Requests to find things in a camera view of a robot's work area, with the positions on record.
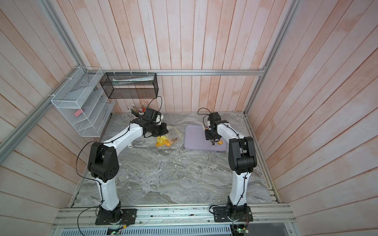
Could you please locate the bundle of pencils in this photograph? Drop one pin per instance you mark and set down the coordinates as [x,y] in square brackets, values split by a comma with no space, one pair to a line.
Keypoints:
[134,110]

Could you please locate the black mesh wall basket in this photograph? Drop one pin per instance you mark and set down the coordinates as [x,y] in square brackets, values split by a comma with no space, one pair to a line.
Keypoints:
[129,92]

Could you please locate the white papers in basket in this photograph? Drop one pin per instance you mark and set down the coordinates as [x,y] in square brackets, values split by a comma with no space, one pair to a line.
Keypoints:
[139,81]

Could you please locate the lavender plastic tray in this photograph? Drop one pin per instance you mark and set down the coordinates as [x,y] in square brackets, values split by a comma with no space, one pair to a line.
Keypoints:
[194,139]

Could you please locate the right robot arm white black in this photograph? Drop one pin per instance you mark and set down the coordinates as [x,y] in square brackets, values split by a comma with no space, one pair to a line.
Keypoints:
[241,158]

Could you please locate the orange swirl cookie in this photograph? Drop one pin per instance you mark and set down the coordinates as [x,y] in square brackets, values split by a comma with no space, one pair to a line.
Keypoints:
[162,141]

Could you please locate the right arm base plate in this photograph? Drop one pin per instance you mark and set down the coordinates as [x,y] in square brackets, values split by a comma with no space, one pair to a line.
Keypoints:
[229,214]

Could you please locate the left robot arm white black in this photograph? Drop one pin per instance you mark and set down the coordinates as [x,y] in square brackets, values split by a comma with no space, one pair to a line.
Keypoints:
[103,162]

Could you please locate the white wire mesh shelf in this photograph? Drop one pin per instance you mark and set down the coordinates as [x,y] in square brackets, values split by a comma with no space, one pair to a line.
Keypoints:
[81,91]

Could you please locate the clear resealable plastic bag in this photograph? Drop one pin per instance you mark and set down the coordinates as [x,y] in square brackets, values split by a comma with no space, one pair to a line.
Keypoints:
[173,133]

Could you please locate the pink eraser on shelf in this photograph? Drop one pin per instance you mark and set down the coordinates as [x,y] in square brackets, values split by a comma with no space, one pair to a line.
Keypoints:
[78,112]

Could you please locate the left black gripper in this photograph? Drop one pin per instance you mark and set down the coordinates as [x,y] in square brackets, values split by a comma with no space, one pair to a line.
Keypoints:
[164,130]

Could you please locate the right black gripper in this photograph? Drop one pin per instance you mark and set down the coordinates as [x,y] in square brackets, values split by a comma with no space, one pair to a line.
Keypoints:
[207,135]

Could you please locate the aluminium mounting rail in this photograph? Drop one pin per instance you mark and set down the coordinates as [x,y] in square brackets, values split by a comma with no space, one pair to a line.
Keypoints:
[176,215]

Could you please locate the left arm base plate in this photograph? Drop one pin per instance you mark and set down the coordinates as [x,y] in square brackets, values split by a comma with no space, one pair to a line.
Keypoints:
[124,216]

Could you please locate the pink metal pencil cup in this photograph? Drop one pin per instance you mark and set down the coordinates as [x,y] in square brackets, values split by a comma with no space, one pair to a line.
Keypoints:
[139,116]

